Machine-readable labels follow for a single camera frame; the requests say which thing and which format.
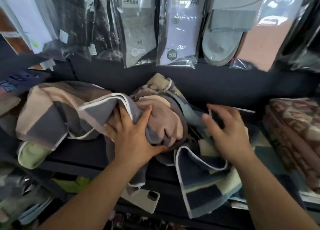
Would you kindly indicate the grey smartphone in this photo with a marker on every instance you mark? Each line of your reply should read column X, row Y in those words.
column 141, row 199

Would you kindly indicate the brown sock packet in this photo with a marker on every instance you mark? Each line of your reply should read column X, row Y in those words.
column 12, row 34

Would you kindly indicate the blue green checked towel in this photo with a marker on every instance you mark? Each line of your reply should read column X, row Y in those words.
column 205, row 187

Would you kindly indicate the person's right forearm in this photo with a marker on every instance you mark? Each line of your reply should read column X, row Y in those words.
column 267, row 199

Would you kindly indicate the person's right hand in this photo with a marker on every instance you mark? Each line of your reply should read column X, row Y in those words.
column 232, row 137

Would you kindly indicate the glossy black packet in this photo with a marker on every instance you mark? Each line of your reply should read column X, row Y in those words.
column 300, row 37

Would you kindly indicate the person's left forearm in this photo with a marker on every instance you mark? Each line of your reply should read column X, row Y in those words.
column 100, row 199

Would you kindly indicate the person's left middle finger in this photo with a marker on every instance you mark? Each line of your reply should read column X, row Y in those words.
column 123, row 115

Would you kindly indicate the person's right thumb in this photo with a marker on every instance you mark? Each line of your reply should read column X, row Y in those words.
column 207, row 123

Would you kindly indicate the pink sock packet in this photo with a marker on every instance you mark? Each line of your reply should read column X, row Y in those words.
column 270, row 37

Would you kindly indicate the stack of brown patterned towels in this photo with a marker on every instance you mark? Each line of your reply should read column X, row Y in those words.
column 292, row 134

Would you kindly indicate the white packet with green label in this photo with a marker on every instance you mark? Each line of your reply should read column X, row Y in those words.
column 27, row 14

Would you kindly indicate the beige grey striped towel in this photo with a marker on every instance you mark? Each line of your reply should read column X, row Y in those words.
column 62, row 107

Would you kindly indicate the black display shelf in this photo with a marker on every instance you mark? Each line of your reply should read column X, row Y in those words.
column 160, row 179

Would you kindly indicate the pile of clear plastic packets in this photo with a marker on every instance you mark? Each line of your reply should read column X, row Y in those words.
column 20, row 194

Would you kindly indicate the grey insole packet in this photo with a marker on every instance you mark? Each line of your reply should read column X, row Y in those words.
column 225, row 32

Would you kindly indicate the white sock packet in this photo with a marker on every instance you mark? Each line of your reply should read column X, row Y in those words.
column 180, row 29

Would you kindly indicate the yellow green packet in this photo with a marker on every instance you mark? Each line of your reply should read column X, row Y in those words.
column 71, row 183

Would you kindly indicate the blue purple packet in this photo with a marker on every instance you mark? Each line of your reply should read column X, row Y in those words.
column 15, row 83

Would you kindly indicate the person's left thumb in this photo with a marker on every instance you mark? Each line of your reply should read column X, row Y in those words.
column 158, row 150

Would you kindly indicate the black sock packet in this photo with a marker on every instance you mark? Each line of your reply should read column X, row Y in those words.
column 82, row 19

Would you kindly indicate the grey sock packet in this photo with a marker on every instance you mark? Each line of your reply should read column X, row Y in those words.
column 138, row 27

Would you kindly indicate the person's left hand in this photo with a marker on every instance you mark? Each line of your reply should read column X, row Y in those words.
column 132, row 142

